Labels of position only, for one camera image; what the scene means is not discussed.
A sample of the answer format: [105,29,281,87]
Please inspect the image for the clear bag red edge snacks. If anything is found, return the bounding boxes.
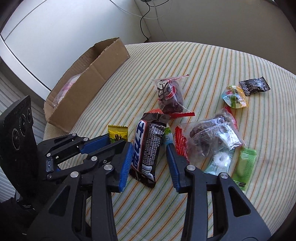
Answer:
[175,106,245,163]

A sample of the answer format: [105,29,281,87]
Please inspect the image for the clear bag dark dried fruit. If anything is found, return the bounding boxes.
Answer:
[152,74,195,120]

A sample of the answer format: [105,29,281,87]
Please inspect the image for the green candy packet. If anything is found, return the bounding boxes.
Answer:
[232,147,257,191]

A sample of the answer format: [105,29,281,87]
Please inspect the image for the teal candy packet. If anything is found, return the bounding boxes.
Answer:
[204,148,235,176]

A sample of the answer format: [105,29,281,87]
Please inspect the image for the black candy packet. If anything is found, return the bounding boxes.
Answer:
[239,76,270,96]

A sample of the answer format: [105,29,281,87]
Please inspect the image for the black cable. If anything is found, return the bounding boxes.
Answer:
[138,0,172,43]

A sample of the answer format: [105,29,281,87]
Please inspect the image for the brown cardboard box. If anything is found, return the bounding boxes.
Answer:
[44,37,130,133]

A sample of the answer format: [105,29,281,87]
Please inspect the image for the small white green packet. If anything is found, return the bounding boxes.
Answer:
[163,126,174,146]

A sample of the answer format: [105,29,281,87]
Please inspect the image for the yellow jelly cup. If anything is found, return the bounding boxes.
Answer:
[222,85,248,109]

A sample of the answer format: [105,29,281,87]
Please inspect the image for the striped table cloth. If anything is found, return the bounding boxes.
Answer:
[43,41,296,241]

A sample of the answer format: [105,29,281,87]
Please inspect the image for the yellow candy packet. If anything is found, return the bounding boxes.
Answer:
[108,125,128,143]

